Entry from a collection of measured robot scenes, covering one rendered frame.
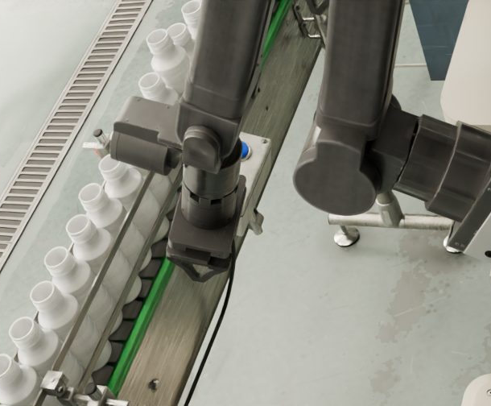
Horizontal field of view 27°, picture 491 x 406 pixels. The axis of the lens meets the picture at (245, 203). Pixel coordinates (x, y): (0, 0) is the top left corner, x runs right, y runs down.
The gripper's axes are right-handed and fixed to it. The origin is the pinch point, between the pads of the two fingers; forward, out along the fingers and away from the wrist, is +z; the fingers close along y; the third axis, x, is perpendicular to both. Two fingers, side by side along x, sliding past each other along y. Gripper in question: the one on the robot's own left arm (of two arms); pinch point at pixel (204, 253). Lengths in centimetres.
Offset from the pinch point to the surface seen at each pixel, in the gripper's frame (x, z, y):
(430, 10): 27, 33, -83
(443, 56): 32, 44, -82
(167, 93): -14, 25, -44
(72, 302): -18.4, 26.0, -4.3
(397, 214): 36, 115, -96
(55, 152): -75, 182, -143
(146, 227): -12.7, 33.4, -23.5
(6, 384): -22.9, 24.9, 9.7
